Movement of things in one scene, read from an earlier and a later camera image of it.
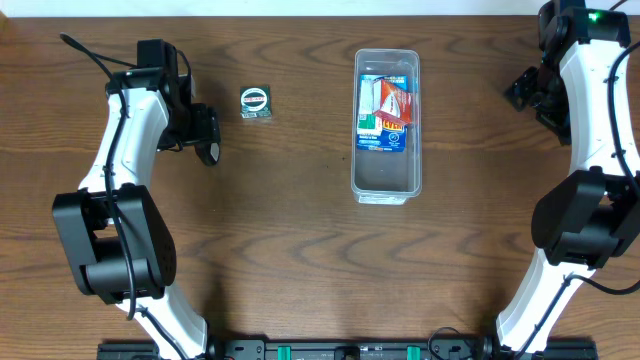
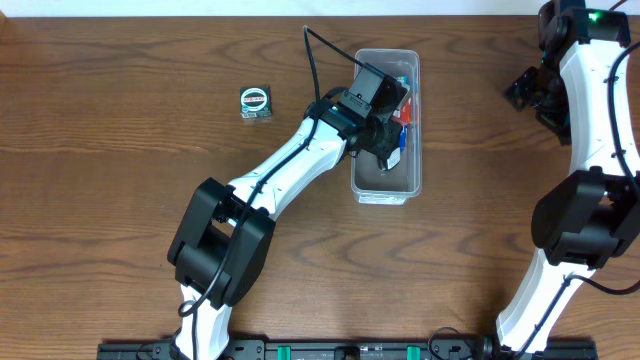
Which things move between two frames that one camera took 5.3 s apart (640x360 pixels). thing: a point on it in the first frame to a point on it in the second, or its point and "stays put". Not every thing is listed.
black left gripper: [208, 122] to [392, 142]
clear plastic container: [386, 127] stays put
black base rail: [348, 348] stays put
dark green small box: [255, 102] stays put
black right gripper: [527, 86] stays put
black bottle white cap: [208, 153] to [391, 162]
